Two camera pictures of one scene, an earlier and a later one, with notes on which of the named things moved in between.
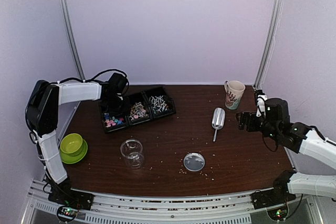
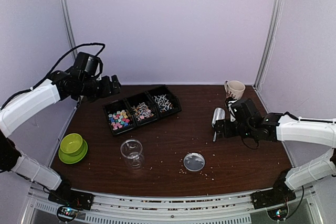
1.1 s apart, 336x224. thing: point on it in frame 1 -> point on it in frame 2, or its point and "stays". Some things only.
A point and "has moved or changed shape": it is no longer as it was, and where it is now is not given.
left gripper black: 125,111 -> 106,88
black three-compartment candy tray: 145,106 has moved or changed shape
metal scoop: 218,119 stays
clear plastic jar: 132,150 stays
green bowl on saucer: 73,158 stays
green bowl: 71,144 stays
